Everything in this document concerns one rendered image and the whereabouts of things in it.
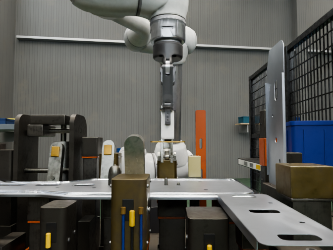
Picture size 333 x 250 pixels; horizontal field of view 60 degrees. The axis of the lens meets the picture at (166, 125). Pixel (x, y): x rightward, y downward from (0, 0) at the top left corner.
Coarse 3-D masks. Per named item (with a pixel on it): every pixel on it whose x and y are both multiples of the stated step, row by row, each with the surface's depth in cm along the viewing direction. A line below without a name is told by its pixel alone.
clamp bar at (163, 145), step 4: (164, 140) 86; (172, 140) 85; (164, 144) 86; (168, 144) 86; (172, 144) 85; (164, 148) 86; (168, 148) 86; (172, 148) 84; (172, 152) 84; (172, 156) 84; (172, 160) 84
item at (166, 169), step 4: (164, 160) 84; (168, 160) 84; (176, 160) 85; (156, 164) 85; (160, 164) 84; (164, 164) 84; (168, 164) 84; (172, 164) 84; (176, 164) 85; (160, 168) 84; (164, 168) 84; (168, 168) 84; (172, 168) 84; (176, 168) 84; (160, 172) 84; (164, 172) 84; (168, 172) 84; (172, 172) 84; (176, 172) 84; (160, 176) 84; (164, 176) 84; (168, 176) 84; (172, 176) 84; (176, 176) 84
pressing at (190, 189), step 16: (0, 192) 62; (16, 192) 62; (32, 192) 62; (48, 192) 62; (64, 192) 61; (80, 192) 60; (96, 192) 60; (160, 192) 60; (176, 192) 60; (192, 192) 60; (208, 192) 60; (224, 192) 60; (240, 192) 60; (256, 192) 62
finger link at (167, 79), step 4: (164, 64) 66; (172, 64) 66; (164, 68) 66; (172, 68) 66; (164, 72) 66; (172, 72) 66; (164, 76) 66; (168, 76) 66; (172, 76) 66; (164, 80) 67; (168, 80) 67; (172, 80) 67; (164, 84) 67; (168, 84) 67; (172, 84) 67; (164, 88) 67; (168, 88) 67; (172, 88) 67; (164, 92) 67; (168, 92) 67; (172, 92) 67; (164, 96) 67; (168, 96) 67; (172, 96) 67; (164, 100) 67; (168, 100) 67; (172, 100) 67; (164, 104) 67; (172, 104) 67
